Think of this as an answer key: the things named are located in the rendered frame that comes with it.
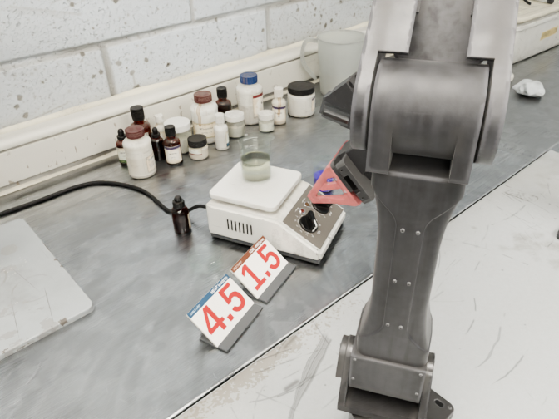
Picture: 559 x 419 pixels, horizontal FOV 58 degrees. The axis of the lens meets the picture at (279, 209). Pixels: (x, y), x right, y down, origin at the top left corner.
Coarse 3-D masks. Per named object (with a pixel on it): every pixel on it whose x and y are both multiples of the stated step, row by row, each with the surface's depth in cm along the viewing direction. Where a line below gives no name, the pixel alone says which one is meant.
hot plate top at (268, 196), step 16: (224, 176) 85; (240, 176) 85; (272, 176) 84; (288, 176) 84; (224, 192) 81; (240, 192) 80; (256, 192) 80; (272, 192) 80; (288, 192) 81; (256, 208) 78; (272, 208) 77
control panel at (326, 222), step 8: (304, 192) 84; (304, 200) 83; (296, 208) 81; (304, 208) 82; (312, 208) 83; (336, 208) 85; (288, 216) 79; (296, 216) 80; (320, 216) 82; (328, 216) 83; (336, 216) 84; (288, 224) 78; (296, 224) 78; (320, 224) 81; (328, 224) 82; (296, 232) 77; (304, 232) 78; (320, 232) 80; (328, 232) 81; (312, 240) 78; (320, 240) 79; (320, 248) 78
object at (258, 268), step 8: (264, 248) 78; (272, 248) 78; (256, 256) 76; (264, 256) 77; (272, 256) 78; (280, 256) 79; (248, 264) 74; (256, 264) 75; (264, 264) 76; (272, 264) 77; (280, 264) 78; (240, 272) 73; (248, 272) 74; (256, 272) 75; (264, 272) 75; (272, 272) 76; (248, 280) 73; (256, 280) 74; (264, 280) 75; (256, 288) 73
